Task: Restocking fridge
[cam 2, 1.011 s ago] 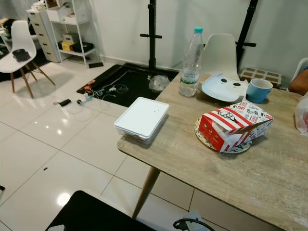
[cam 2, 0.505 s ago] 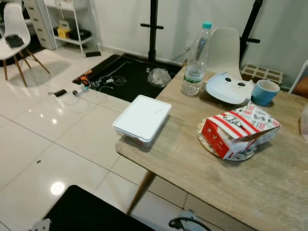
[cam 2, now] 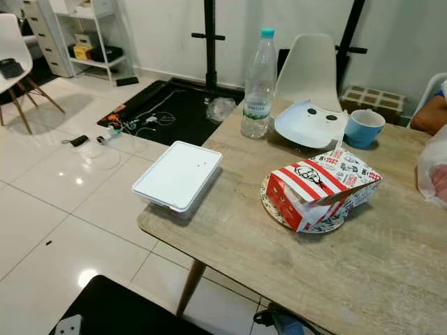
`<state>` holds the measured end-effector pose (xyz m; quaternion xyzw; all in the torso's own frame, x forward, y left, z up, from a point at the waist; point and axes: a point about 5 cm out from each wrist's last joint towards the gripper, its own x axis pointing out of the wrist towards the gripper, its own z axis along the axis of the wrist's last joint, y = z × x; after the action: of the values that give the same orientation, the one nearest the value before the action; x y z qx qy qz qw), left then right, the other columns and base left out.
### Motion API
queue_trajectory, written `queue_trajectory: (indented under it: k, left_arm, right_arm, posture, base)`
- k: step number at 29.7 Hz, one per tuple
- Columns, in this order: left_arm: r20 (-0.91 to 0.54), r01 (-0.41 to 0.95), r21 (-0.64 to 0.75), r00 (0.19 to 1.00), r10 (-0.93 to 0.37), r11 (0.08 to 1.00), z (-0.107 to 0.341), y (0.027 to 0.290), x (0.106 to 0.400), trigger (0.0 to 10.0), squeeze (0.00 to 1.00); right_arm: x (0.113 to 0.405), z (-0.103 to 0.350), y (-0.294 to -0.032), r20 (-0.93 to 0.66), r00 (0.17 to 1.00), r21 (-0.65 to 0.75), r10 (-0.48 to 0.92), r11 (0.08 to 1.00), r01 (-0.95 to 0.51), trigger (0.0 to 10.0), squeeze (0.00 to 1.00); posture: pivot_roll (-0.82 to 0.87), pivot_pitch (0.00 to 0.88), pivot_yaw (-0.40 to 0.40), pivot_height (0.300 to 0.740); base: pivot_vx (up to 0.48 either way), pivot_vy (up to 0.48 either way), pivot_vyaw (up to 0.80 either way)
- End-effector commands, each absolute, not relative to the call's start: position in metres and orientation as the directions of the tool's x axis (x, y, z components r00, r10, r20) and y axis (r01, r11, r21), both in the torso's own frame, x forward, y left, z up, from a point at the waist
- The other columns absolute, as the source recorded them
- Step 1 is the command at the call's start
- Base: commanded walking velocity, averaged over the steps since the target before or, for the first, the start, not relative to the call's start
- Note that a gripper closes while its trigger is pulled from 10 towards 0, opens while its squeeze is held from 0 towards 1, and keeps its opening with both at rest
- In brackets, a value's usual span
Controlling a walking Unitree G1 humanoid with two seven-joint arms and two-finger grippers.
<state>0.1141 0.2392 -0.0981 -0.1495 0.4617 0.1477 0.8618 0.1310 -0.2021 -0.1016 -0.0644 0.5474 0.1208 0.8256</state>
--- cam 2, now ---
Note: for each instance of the translucent plastic bag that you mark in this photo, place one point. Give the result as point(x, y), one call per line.
point(434, 171)

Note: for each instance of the black floor mat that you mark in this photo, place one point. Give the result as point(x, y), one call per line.
point(174, 122)

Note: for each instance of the brown lattice crate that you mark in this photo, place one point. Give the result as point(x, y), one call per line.
point(374, 100)

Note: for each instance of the white shelf rack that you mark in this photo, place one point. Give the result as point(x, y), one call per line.
point(105, 64)

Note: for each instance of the black rug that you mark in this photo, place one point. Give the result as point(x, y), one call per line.
point(133, 314)

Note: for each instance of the clear plastic water bottle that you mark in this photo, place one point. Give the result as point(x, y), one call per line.
point(257, 98)

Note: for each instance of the round patterned plate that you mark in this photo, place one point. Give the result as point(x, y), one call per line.
point(328, 225)

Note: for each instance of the black upright stand post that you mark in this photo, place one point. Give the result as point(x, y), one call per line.
point(209, 49)

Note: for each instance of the white chair wooden legs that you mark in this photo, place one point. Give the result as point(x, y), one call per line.
point(10, 42)

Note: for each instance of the white drawer cabinet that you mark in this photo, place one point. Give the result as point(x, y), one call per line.
point(45, 35)

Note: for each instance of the small black device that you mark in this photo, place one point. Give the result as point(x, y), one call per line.
point(79, 140)

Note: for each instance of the yellow box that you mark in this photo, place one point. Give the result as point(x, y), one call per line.
point(82, 51)

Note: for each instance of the white bear face plate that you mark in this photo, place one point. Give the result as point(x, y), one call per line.
point(307, 125)

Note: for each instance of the black slanted stand post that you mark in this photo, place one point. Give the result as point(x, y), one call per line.
point(349, 35)

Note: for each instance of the red white KFC box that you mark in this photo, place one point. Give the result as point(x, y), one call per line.
point(314, 183)

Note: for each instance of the clear crumpled plastic bag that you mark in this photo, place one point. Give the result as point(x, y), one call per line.
point(221, 110)

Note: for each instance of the black box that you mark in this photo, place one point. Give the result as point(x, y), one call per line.
point(107, 54)

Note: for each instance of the white plastic shell chair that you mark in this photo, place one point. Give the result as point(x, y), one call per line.
point(307, 70)

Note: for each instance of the blue mug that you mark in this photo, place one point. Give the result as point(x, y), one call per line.
point(363, 129)

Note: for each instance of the white plastic food container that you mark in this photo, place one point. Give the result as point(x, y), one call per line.
point(177, 174)

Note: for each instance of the person bare forearm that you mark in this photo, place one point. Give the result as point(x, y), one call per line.
point(431, 115)

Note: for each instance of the black pouch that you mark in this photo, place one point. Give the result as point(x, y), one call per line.
point(12, 68)

